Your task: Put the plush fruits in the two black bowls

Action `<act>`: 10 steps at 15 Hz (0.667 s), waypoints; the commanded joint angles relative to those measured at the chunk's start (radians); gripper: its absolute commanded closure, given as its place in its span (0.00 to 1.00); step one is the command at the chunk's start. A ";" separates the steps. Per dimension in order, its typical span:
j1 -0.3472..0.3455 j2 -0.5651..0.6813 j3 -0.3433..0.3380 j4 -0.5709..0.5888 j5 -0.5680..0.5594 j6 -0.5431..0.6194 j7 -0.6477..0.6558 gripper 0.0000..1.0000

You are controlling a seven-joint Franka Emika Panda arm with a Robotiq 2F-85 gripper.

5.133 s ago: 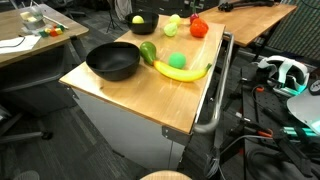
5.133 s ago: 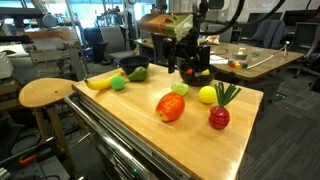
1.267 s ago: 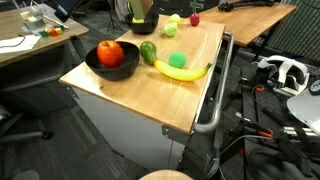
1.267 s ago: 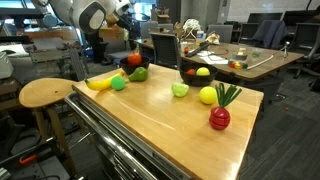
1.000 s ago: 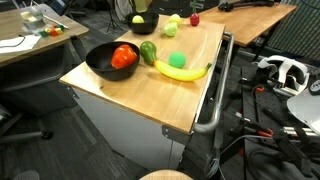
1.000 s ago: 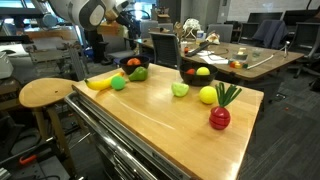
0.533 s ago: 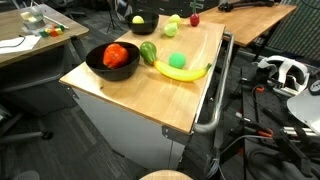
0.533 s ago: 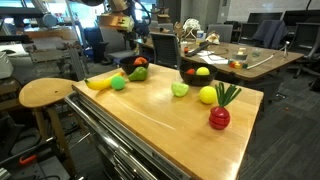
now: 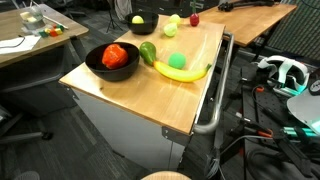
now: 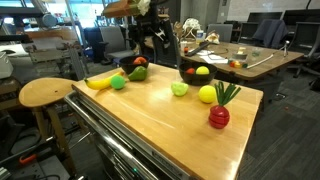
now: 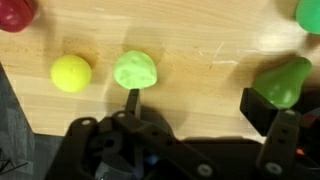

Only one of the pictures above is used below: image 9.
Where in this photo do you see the yellow plush banana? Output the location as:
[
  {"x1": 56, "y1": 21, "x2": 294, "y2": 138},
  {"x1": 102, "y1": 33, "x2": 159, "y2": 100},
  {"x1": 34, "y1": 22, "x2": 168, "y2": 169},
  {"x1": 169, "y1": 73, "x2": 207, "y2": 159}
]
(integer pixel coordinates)
[{"x1": 152, "y1": 59, "x2": 213, "y2": 83}]

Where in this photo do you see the green plush ball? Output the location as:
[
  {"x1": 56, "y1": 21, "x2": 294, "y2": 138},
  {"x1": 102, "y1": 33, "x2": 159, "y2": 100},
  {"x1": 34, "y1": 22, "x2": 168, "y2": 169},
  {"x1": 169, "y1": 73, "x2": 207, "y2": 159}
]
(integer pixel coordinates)
[{"x1": 167, "y1": 51, "x2": 187, "y2": 70}]

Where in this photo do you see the dark green plush pear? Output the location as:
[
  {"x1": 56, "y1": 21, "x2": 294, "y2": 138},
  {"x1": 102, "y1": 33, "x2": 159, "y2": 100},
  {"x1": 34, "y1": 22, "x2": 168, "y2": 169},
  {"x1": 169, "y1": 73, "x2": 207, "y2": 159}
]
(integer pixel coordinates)
[{"x1": 139, "y1": 40, "x2": 158, "y2": 66}]

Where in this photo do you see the red-orange plush pepper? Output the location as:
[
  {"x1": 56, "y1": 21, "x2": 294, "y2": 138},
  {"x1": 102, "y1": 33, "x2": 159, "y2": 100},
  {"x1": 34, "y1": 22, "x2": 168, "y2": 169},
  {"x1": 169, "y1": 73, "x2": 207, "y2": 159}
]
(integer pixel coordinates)
[{"x1": 101, "y1": 43, "x2": 129, "y2": 70}]

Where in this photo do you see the yellow plush ball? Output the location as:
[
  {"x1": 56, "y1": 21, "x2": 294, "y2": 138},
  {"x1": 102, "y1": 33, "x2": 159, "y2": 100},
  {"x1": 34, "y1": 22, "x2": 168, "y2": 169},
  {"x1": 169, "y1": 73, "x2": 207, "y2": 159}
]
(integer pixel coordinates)
[{"x1": 131, "y1": 15, "x2": 145, "y2": 25}]

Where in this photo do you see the light green lumpy plush fruit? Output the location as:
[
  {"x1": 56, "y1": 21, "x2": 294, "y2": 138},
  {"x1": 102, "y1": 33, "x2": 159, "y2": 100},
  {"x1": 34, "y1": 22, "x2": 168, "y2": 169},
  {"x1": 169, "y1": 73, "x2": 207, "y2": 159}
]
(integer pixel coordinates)
[{"x1": 163, "y1": 22, "x2": 179, "y2": 38}]

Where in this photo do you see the yellow-green plush ball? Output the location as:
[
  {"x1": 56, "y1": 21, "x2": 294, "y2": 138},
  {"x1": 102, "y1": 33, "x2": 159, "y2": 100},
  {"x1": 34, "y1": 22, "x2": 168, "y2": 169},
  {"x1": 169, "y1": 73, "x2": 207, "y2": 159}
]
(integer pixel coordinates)
[{"x1": 168, "y1": 13, "x2": 182, "y2": 26}]

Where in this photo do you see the large black bowl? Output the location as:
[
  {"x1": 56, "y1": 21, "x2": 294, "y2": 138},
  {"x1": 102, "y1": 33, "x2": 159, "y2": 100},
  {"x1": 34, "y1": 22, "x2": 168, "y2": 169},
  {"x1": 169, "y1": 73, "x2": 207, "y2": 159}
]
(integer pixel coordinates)
[{"x1": 84, "y1": 41, "x2": 141, "y2": 82}]

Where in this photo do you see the white cart with wooden top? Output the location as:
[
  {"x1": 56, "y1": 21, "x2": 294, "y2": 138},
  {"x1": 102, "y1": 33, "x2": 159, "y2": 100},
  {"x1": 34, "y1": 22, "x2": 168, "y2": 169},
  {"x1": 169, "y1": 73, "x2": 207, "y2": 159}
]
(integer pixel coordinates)
[{"x1": 58, "y1": 13, "x2": 235, "y2": 172}]

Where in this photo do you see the small black bowl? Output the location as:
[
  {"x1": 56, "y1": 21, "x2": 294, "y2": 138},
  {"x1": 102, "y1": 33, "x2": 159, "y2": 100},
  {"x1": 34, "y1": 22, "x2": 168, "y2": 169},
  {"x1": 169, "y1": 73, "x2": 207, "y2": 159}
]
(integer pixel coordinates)
[{"x1": 124, "y1": 11, "x2": 160, "y2": 36}]

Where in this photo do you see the red radish with green stem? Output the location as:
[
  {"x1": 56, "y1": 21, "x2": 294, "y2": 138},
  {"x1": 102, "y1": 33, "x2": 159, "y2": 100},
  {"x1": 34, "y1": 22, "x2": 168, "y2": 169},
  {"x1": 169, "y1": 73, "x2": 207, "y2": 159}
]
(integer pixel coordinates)
[{"x1": 189, "y1": 0, "x2": 200, "y2": 28}]

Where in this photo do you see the dark cabinet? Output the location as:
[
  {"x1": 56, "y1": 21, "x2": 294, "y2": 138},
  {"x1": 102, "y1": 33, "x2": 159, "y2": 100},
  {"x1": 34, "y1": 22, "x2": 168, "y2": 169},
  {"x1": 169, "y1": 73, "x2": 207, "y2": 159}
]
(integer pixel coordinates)
[{"x1": 131, "y1": 0, "x2": 221, "y2": 18}]

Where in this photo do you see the round wooden stool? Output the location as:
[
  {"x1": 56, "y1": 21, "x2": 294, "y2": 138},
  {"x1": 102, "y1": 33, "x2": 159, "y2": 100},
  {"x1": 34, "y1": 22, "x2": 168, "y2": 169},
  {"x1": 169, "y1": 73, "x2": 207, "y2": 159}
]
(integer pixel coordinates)
[{"x1": 139, "y1": 169, "x2": 194, "y2": 180}]

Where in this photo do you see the black tripod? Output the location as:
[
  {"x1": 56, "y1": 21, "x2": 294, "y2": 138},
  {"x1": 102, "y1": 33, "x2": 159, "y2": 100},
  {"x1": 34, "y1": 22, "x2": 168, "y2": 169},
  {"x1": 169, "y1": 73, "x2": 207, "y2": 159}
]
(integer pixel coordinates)
[{"x1": 105, "y1": 0, "x2": 124, "y2": 34}]

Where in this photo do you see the grey hanging cloth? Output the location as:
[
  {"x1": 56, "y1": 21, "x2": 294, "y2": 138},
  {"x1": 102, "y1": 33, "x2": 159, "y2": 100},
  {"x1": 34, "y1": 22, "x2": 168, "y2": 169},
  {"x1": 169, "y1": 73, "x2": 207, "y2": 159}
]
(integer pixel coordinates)
[{"x1": 114, "y1": 0, "x2": 134, "y2": 22}]

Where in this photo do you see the wooden office desk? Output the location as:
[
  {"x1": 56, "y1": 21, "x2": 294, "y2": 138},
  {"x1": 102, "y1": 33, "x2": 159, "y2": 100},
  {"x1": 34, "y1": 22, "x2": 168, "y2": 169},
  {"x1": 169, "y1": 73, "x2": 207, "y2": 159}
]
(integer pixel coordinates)
[{"x1": 0, "y1": 3, "x2": 90, "y2": 118}]

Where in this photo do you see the black device on desk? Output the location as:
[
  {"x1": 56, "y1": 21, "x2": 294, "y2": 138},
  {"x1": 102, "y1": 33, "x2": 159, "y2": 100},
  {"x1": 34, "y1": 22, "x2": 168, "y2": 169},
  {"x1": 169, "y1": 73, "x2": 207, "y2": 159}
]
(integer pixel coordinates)
[{"x1": 217, "y1": 0, "x2": 276, "y2": 15}]

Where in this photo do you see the wooden desk with dark legs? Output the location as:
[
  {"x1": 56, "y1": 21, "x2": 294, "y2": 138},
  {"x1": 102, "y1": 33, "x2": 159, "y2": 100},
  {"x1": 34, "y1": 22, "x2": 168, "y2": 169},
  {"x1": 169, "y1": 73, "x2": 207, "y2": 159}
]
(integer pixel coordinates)
[{"x1": 198, "y1": 2, "x2": 298, "y2": 64}]

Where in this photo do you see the black breadboard table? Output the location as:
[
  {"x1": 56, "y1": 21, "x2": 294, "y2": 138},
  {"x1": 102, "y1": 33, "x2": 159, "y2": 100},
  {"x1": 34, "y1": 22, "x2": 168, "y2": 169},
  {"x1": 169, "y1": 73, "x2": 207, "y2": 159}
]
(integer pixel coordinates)
[{"x1": 213, "y1": 61, "x2": 320, "y2": 180}]

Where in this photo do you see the white VR headset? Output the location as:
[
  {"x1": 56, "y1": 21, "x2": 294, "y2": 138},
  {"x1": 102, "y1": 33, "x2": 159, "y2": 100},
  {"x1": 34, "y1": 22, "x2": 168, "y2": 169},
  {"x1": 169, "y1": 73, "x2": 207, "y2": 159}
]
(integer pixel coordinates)
[{"x1": 257, "y1": 54, "x2": 310, "y2": 98}]

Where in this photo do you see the white stick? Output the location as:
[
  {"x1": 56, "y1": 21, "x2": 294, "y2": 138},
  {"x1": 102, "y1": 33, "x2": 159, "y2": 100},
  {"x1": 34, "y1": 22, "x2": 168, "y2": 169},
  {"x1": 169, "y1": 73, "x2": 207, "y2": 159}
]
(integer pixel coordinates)
[{"x1": 42, "y1": 14, "x2": 70, "y2": 30}]

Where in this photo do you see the white paper sheet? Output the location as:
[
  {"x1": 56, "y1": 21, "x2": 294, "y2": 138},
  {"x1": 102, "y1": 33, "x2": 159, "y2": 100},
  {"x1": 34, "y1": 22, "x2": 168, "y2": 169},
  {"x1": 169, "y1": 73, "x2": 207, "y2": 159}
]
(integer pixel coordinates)
[{"x1": 0, "y1": 34, "x2": 42, "y2": 55}]

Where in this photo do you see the grey rounded device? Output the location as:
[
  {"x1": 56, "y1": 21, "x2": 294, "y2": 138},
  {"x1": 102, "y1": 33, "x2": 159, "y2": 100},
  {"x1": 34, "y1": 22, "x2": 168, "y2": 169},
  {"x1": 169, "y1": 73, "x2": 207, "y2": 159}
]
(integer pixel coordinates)
[{"x1": 286, "y1": 88, "x2": 320, "y2": 135}]

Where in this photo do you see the clear plastic container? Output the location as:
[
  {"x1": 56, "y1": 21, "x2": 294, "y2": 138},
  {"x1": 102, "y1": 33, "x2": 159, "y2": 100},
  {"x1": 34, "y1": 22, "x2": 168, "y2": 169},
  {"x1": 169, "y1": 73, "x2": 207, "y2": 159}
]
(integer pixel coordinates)
[{"x1": 19, "y1": 5, "x2": 46, "y2": 31}]

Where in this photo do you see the office chair base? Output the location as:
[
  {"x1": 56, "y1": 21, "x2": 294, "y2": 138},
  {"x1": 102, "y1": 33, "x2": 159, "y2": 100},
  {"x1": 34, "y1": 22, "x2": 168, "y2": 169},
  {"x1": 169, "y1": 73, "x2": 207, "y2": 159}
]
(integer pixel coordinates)
[{"x1": 0, "y1": 104, "x2": 54, "y2": 145}]

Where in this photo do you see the striped grey fabric panel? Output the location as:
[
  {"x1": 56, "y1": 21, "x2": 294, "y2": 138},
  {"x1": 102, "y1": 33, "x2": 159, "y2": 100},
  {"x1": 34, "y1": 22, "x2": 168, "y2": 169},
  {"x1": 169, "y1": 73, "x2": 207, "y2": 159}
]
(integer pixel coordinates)
[{"x1": 266, "y1": 0, "x2": 320, "y2": 62}]

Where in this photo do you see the round black controller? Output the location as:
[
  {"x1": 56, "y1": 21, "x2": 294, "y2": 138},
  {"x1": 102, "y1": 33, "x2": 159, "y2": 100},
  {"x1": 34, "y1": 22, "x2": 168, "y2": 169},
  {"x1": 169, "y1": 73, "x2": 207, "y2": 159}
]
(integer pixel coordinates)
[{"x1": 308, "y1": 79, "x2": 320, "y2": 96}]

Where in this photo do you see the grey round object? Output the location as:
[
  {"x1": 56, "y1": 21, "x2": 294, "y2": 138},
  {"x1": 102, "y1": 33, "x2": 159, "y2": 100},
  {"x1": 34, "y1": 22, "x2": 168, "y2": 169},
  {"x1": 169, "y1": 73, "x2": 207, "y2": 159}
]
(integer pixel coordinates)
[{"x1": 12, "y1": 170, "x2": 41, "y2": 180}]

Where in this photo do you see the metal cart handle rail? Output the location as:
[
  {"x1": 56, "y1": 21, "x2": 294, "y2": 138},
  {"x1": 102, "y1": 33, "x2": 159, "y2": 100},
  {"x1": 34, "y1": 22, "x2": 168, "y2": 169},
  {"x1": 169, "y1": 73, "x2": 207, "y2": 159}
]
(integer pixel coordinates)
[{"x1": 192, "y1": 31, "x2": 235, "y2": 135}]

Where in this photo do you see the grey cable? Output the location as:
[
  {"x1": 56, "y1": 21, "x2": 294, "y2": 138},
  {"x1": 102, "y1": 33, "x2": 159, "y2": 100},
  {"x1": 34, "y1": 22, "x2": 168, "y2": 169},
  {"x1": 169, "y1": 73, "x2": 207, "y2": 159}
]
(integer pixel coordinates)
[{"x1": 204, "y1": 134, "x2": 278, "y2": 179}]

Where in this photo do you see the orange handled clamp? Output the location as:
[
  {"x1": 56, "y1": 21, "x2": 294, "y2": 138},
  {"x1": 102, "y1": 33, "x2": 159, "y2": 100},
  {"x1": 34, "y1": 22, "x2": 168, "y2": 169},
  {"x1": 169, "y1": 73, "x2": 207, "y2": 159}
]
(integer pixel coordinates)
[{"x1": 233, "y1": 111, "x2": 275, "y2": 138}]

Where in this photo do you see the thin black cable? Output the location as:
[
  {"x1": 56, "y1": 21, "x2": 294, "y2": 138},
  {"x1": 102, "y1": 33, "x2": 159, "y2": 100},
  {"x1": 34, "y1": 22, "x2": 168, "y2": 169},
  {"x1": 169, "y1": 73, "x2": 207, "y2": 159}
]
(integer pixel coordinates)
[{"x1": 0, "y1": 35, "x2": 27, "y2": 49}]

